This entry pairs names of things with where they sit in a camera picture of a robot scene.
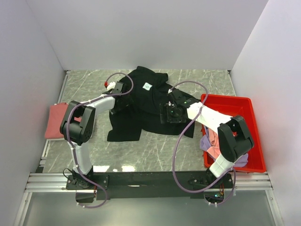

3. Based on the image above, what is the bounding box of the black t-shirt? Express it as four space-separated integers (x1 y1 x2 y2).
107 66 191 142

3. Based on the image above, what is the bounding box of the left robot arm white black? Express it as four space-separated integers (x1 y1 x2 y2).
60 81 132 189

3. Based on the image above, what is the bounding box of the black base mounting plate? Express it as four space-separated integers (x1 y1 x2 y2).
66 171 234 203

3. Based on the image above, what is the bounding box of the lavender garment in bin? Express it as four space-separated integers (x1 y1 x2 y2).
200 127 248 167

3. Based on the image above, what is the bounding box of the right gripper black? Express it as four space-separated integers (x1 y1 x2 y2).
159 103 186 125

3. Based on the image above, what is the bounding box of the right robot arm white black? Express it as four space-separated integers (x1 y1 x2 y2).
160 89 254 188

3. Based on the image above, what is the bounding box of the folded red t-shirt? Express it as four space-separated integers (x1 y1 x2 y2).
45 102 68 139

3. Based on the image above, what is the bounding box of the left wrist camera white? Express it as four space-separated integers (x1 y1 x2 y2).
104 81 116 90

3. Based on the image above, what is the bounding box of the pink garment in bin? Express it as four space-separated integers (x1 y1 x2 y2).
200 127 221 160

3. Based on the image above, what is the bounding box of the red plastic bin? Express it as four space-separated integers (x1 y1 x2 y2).
200 93 267 172

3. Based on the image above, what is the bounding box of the aluminium frame rail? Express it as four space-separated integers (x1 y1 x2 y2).
24 172 273 193

